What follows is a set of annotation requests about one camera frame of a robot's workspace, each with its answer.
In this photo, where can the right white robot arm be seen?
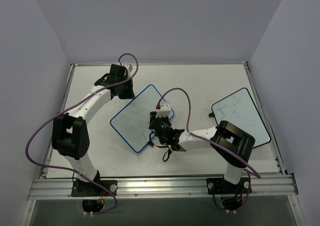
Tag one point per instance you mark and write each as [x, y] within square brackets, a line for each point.
[232, 143]

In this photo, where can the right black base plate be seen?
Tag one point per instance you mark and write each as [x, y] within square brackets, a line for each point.
[218, 186]

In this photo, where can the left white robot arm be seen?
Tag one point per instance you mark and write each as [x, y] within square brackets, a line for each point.
[70, 136]

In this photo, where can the blue framed whiteboard with writing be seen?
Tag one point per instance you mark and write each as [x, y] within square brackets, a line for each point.
[131, 123]

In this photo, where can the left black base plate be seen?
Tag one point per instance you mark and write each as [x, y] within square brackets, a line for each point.
[87, 189]

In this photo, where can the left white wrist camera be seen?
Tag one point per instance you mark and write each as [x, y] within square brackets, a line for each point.
[129, 67]

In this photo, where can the aluminium mounting rail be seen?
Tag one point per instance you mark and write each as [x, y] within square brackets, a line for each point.
[269, 184]

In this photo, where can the black framed whiteboard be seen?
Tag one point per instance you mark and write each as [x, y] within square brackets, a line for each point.
[240, 109]

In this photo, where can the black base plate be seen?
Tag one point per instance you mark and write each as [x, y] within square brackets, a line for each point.
[87, 189]
[218, 186]

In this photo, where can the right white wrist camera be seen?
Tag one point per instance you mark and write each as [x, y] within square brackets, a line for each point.
[163, 109]

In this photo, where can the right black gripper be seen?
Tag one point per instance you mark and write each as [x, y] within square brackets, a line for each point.
[153, 122]

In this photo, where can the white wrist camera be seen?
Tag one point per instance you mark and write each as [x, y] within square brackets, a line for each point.
[163, 109]
[129, 67]

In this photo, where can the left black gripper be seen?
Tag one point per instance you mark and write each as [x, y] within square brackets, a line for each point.
[126, 92]

